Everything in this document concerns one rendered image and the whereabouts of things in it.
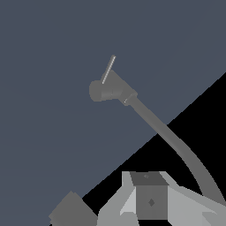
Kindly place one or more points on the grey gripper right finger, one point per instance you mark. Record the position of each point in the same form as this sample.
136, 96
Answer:
151, 203

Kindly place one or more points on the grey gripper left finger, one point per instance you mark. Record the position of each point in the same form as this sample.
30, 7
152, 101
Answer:
72, 210

